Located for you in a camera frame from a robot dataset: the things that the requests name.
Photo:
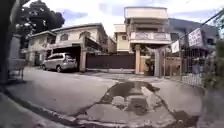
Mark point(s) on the cream two-storey house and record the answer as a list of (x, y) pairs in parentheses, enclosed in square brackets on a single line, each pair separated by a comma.
[(71, 38)]

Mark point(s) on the tall beige building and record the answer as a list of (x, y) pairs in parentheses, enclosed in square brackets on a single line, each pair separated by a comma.
[(146, 30)]

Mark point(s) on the silver car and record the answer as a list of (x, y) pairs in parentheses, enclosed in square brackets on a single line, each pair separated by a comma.
[(60, 61)]

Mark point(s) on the grey concrete road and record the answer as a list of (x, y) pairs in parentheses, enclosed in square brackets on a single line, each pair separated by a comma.
[(60, 90)]

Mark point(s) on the metal fence with signs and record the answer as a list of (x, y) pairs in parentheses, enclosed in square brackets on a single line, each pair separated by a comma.
[(190, 63)]

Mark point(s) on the grey building with roof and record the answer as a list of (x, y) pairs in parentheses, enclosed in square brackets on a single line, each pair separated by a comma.
[(190, 30)]

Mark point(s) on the large dark tree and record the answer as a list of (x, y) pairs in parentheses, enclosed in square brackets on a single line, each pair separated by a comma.
[(40, 18)]

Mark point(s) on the dark tree trunk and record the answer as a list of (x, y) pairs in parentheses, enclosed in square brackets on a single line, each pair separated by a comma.
[(5, 40)]

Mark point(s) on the dark metal gate wall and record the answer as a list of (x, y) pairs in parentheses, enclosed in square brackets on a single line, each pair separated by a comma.
[(110, 61)]

